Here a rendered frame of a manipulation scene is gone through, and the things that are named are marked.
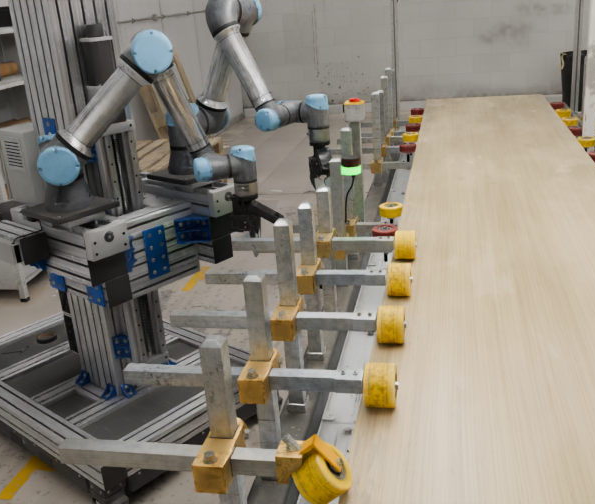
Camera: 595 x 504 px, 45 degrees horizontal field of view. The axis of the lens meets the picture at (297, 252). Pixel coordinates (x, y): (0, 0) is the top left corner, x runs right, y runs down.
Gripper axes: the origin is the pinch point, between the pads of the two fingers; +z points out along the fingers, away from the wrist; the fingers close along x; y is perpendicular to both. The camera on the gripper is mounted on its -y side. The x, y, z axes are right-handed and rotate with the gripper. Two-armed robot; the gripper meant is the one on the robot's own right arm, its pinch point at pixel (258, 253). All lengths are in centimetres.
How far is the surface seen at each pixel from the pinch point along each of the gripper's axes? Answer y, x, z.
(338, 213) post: -26.9, -2.2, -12.9
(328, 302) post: -26.7, 22.8, 6.8
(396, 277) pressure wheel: -49, 53, -14
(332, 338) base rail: -29.6, 35.4, 12.1
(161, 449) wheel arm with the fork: -17, 125, -14
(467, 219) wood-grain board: -67, -10, -8
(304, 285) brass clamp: -27, 55, -12
